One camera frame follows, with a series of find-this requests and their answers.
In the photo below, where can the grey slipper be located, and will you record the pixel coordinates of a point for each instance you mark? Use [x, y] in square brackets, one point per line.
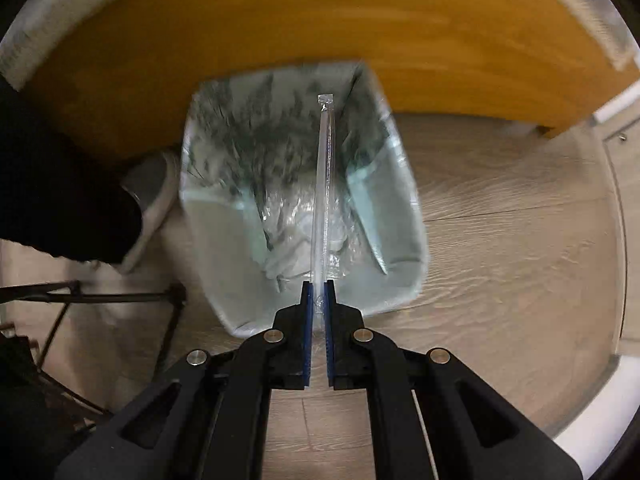
[155, 195]

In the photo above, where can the clear drinking straw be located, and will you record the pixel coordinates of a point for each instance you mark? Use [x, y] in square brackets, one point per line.
[322, 185]

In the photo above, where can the black metal stand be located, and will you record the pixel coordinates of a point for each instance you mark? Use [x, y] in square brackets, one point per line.
[100, 297]

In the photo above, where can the crumpled clear plastic wrap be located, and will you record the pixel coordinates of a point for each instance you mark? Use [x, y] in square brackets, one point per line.
[290, 240]

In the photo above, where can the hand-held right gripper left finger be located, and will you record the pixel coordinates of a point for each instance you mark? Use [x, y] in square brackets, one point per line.
[307, 335]

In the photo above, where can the trash bin with plastic liner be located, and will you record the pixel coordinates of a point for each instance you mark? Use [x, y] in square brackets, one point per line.
[215, 240]

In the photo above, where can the person's leg in black trousers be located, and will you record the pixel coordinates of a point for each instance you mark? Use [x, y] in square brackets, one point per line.
[50, 185]

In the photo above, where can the wooden bed frame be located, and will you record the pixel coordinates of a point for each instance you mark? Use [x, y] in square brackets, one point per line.
[300, 25]

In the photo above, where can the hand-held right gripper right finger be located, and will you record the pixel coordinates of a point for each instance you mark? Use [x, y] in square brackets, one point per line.
[328, 335]

